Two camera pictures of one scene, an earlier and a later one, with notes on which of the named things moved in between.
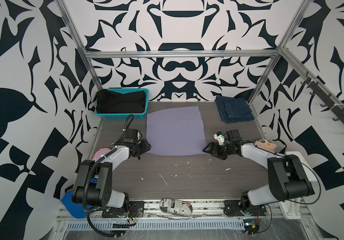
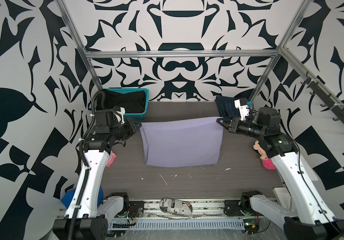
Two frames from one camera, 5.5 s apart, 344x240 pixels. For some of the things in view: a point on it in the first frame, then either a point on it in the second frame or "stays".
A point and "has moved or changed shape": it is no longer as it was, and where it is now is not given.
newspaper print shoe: x=179 y=207 stays
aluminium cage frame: x=277 y=54 stays
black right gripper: x=217 y=151 → x=236 y=123
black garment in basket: x=110 y=102 stays
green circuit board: x=251 y=226 stays
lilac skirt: x=176 y=132 has moved or changed shape
